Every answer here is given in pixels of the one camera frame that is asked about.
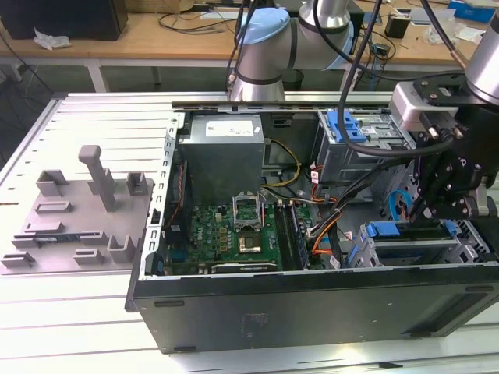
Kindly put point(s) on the grey power supply unit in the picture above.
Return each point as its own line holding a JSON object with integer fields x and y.
{"x": 222, "y": 163}

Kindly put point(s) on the crumpled white paper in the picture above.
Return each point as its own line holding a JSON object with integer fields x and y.
{"x": 50, "y": 39}

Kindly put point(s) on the black PC case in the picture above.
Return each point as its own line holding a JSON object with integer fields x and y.
{"x": 273, "y": 311}

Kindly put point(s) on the silver flat device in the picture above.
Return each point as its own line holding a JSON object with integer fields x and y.
{"x": 444, "y": 13}

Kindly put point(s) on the blue plastic drive latch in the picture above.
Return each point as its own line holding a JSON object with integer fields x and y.
{"x": 343, "y": 134}

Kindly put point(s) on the black cube box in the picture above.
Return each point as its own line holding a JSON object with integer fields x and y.
{"x": 358, "y": 23}

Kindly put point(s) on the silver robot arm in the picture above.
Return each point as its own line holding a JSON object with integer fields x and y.
{"x": 265, "y": 58}

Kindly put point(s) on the clear plastic bag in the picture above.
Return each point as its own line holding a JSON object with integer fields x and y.
{"x": 434, "y": 37}

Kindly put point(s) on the black power adapter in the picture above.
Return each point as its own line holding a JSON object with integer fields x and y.
{"x": 381, "y": 50}

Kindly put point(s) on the metal locking lever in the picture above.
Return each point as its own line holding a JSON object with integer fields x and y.
{"x": 264, "y": 202}

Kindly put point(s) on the black case fan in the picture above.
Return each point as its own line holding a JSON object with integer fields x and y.
{"x": 181, "y": 183}

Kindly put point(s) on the metal disk bay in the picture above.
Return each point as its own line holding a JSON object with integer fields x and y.
{"x": 413, "y": 244}

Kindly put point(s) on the RAM stick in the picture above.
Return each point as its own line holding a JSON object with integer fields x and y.
{"x": 50, "y": 238}

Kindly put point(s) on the wooden desk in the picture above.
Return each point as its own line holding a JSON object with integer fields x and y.
{"x": 117, "y": 46}

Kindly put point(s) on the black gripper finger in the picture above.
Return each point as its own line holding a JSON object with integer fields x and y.
{"x": 460, "y": 206}
{"x": 429, "y": 175}

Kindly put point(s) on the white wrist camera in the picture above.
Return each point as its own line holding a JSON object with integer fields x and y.
{"x": 405, "y": 105}

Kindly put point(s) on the metal optical drive cage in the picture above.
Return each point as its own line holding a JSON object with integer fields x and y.
{"x": 339, "y": 163}

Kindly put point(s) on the grey parts rack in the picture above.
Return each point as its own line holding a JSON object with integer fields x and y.
{"x": 78, "y": 230}

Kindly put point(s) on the blue cardboard box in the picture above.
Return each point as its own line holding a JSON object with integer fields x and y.
{"x": 471, "y": 11}

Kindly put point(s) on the green motherboard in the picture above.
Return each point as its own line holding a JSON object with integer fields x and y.
{"x": 210, "y": 233}

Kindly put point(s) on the CPU socket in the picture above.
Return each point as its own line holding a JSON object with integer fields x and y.
{"x": 249, "y": 243}

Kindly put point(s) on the large black box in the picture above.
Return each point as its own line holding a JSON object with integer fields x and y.
{"x": 78, "y": 19}

